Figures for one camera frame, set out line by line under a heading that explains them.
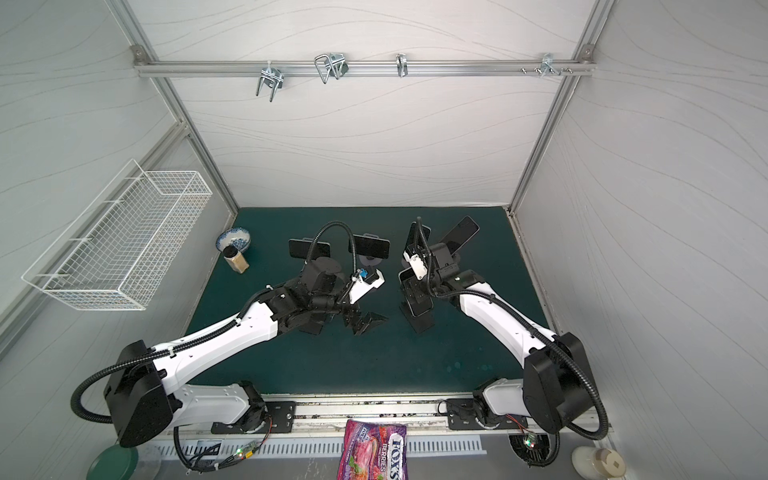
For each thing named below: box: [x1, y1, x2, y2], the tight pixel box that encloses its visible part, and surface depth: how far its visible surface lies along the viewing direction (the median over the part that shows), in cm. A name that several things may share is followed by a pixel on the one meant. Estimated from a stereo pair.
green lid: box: [86, 444, 139, 480], surface depth 61 cm
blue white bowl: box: [216, 227, 251, 252], surface depth 110 cm
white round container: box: [571, 446, 626, 480], surface depth 62 cm
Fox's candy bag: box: [337, 419, 409, 480], surface depth 69 cm
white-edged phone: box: [398, 267, 434, 318], surface depth 76 cm
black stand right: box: [399, 300, 435, 334], surface depth 90 cm
